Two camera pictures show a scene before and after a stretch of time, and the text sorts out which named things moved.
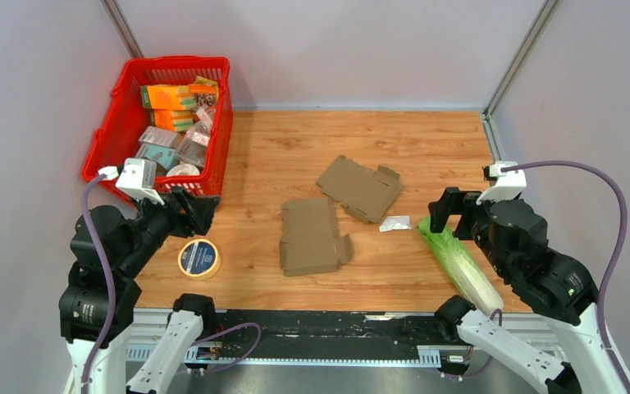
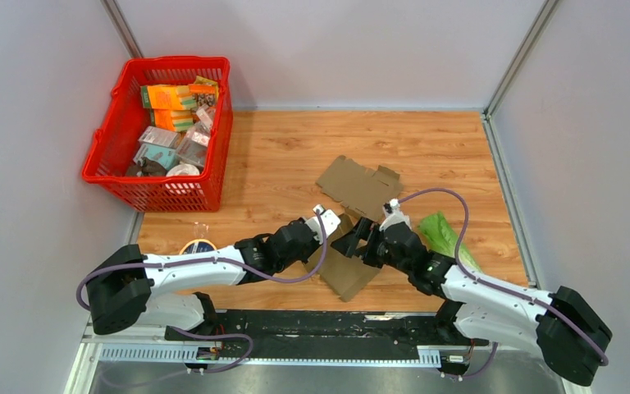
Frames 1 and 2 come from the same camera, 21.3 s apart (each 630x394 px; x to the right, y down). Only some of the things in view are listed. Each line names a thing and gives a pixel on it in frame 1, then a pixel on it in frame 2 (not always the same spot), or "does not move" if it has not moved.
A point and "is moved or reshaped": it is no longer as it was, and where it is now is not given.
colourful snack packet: x=205 y=93 does not move
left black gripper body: x=160 y=220 -> x=304 y=254
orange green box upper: x=167 y=97 does not move
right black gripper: x=453 y=201 -> x=347 y=245
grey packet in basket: x=158 y=136 does not move
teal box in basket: x=163 y=156 does not move
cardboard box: x=310 y=241 is moved or reshaped
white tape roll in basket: x=182 y=170 does not move
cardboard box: x=367 y=195 does not move
